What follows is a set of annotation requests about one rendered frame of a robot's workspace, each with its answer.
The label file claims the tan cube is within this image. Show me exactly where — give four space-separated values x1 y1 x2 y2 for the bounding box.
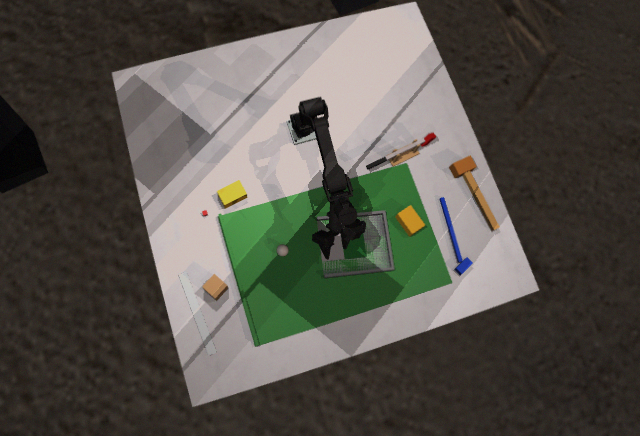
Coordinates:
202 274 229 301

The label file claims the white ball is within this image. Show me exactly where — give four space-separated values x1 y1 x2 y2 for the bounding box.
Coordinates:
276 244 289 257

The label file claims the green putting mat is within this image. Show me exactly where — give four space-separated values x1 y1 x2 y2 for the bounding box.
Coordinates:
222 163 452 346

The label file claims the yellow-orange rectangular block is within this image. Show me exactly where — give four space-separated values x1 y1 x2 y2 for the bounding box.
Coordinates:
217 180 247 209
396 205 425 237

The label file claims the red putter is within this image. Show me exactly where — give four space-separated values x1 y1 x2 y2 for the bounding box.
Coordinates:
366 132 437 170

